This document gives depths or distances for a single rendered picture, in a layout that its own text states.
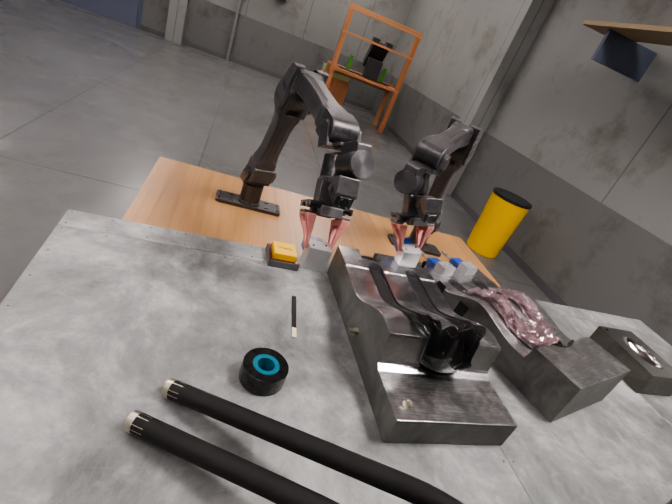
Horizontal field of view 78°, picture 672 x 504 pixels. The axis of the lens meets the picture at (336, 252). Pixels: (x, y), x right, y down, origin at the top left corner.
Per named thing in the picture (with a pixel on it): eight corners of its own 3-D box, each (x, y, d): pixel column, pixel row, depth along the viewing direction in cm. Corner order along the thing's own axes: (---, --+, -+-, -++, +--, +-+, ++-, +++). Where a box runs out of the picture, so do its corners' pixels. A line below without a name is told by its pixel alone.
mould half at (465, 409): (326, 272, 111) (344, 229, 105) (409, 287, 120) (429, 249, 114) (382, 442, 70) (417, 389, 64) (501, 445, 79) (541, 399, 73)
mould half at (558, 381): (413, 281, 124) (429, 251, 119) (467, 280, 139) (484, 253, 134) (550, 422, 90) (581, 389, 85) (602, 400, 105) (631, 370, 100)
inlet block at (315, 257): (294, 236, 98) (301, 216, 95) (314, 240, 99) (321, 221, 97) (301, 268, 87) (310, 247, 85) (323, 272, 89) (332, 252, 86)
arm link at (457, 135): (447, 153, 97) (487, 125, 118) (414, 137, 100) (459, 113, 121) (428, 196, 105) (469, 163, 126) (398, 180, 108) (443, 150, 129)
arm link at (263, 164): (268, 188, 125) (314, 99, 103) (247, 185, 121) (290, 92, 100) (264, 174, 128) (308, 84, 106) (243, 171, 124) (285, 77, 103)
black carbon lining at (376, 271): (362, 268, 105) (376, 237, 100) (415, 278, 110) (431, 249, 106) (410, 375, 76) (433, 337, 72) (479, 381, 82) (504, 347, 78)
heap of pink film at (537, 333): (456, 290, 115) (469, 268, 112) (493, 288, 126) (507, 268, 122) (528, 359, 98) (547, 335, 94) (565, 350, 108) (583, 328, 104)
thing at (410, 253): (385, 235, 119) (391, 220, 115) (402, 235, 120) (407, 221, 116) (397, 267, 109) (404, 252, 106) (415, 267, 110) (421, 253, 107)
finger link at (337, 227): (343, 256, 87) (353, 212, 86) (311, 249, 84) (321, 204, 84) (332, 253, 93) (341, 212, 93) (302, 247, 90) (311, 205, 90)
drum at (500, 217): (505, 264, 403) (540, 210, 376) (473, 255, 393) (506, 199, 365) (488, 244, 436) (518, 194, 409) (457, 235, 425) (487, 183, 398)
